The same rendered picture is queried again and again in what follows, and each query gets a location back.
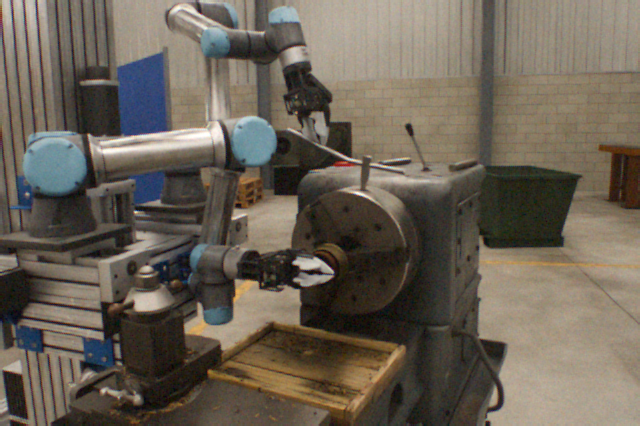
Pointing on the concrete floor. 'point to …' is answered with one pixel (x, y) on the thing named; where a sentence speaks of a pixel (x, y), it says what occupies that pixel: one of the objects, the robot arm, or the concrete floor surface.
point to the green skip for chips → (525, 206)
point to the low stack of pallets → (249, 191)
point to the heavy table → (624, 174)
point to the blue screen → (146, 111)
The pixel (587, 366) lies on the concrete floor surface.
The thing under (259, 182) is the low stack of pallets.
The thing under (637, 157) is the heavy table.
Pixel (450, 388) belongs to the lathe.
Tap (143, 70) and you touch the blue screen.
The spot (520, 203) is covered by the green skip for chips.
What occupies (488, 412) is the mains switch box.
